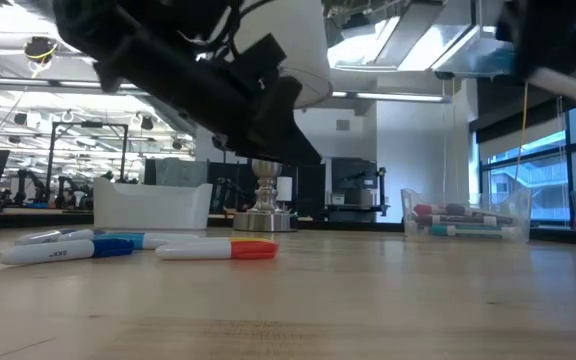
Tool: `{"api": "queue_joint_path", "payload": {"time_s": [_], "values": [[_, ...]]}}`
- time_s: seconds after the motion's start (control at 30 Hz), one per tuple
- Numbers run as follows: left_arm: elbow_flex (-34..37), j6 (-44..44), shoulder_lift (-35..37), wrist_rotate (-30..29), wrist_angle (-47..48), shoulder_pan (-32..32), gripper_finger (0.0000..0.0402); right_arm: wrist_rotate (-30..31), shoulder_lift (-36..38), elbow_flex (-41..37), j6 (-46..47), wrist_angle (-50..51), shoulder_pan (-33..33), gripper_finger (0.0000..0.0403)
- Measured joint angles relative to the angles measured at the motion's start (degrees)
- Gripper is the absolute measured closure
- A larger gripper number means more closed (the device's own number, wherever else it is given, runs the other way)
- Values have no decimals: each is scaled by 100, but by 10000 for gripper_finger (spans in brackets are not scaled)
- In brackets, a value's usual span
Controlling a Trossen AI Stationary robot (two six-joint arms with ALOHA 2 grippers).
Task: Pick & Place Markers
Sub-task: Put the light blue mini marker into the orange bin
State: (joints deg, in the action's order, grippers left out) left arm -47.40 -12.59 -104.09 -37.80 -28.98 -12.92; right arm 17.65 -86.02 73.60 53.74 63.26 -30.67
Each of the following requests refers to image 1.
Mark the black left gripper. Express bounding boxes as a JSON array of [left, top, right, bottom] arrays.
[[95, 33, 322, 167]]

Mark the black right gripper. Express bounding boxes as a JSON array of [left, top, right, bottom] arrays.
[[497, 0, 576, 81]]

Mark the white shade table lamp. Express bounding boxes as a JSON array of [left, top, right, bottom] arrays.
[[227, 0, 334, 233]]

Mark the thin yellow cap marker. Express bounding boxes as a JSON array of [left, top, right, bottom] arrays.
[[207, 235, 278, 245]]

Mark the white plastic bin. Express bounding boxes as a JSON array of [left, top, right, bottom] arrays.
[[92, 177, 214, 231]]

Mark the clear plastic bin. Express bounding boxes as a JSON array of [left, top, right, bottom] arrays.
[[400, 187, 533, 245]]

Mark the thin blue cap marker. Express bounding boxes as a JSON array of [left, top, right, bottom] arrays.
[[101, 231, 200, 251]]

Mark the red cap Expo marker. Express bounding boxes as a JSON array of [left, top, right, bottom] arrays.
[[412, 203, 449, 217]]

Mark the maroon cap Expo marker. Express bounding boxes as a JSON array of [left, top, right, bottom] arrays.
[[414, 214, 498, 227]]

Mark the thin navy cap marker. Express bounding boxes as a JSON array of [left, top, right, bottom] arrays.
[[15, 228, 107, 247], [0, 237, 135, 267]]

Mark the small white cylinder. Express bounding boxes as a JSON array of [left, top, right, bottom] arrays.
[[277, 175, 294, 203]]

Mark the dark equipment rack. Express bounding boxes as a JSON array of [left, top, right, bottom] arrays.
[[328, 157, 390, 224]]

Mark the grey partition panel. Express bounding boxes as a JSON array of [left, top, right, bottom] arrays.
[[142, 157, 210, 189]]

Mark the black ceiling device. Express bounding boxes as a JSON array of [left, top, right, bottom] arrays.
[[22, 35, 59, 65]]

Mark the dark background workbench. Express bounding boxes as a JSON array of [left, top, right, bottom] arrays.
[[0, 199, 97, 231]]

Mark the yellow hanging cable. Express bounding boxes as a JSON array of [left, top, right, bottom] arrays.
[[516, 82, 532, 191]]

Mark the black rack frame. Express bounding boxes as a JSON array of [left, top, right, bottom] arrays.
[[46, 121, 130, 201]]

